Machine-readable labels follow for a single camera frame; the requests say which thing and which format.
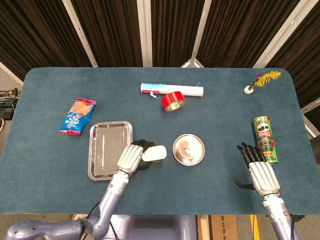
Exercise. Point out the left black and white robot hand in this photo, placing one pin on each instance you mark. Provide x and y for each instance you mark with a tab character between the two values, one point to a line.
130	158

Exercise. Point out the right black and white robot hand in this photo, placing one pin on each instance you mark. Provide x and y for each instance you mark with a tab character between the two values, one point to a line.
263	176

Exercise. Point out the left purple-grey robot arm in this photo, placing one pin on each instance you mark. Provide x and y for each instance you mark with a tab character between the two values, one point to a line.
110	202

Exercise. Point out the rectangular steel tray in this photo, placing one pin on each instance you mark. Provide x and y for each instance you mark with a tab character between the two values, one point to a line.
105	145

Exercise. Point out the green Pringles can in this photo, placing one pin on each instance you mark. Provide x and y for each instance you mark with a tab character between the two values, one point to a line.
265	132

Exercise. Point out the blue felt table cover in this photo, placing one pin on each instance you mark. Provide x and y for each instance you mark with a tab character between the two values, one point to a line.
175	190

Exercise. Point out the brown cardboard box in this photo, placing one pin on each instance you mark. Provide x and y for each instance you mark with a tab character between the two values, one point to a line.
222	227

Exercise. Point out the blue snack bag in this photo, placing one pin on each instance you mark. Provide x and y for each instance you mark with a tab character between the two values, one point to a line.
76	117

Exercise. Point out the round steel plate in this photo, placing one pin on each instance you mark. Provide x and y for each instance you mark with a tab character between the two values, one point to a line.
200	142

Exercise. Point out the purple-grey robot torso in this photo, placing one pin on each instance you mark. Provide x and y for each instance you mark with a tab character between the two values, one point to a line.
155	227

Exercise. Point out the red tape roll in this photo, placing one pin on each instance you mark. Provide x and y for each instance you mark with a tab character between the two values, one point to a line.
171	98

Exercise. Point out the light wooden plank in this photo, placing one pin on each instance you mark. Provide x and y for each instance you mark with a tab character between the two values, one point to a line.
203	227

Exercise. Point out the white plastic wrap roll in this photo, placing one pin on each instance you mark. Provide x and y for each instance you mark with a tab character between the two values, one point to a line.
190	90

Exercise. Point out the yellow feather shuttlecock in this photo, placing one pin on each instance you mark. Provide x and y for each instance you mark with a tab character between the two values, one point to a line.
265	78

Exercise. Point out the dark brown curtain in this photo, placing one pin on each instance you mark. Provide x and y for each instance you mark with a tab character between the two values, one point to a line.
112	32

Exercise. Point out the white metal frame post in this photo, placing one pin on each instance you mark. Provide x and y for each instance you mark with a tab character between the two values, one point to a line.
201	32
80	32
145	32
283	32

